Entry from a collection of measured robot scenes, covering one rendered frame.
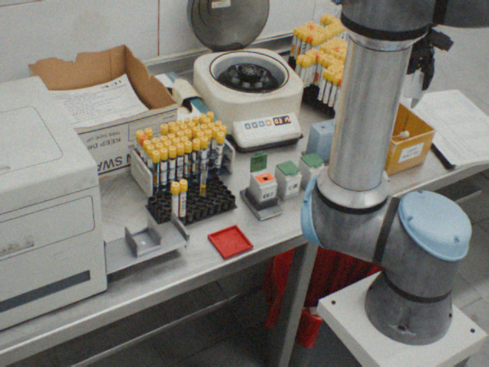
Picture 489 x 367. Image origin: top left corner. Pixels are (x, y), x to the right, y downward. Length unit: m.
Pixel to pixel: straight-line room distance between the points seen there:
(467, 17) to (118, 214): 0.79
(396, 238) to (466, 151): 0.68
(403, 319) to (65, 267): 0.57
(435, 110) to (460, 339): 0.78
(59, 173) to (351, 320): 0.55
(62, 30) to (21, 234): 0.70
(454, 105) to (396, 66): 0.95
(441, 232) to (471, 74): 1.10
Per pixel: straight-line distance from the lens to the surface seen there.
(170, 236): 1.17
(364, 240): 0.98
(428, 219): 0.97
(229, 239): 1.23
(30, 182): 0.91
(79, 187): 0.95
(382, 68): 0.83
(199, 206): 1.26
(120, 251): 1.15
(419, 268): 0.99
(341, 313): 1.11
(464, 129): 1.70
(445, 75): 1.96
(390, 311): 1.06
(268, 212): 1.28
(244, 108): 1.43
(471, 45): 2.19
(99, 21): 1.57
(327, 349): 1.21
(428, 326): 1.07
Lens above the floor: 1.76
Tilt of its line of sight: 40 degrees down
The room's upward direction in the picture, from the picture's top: 7 degrees clockwise
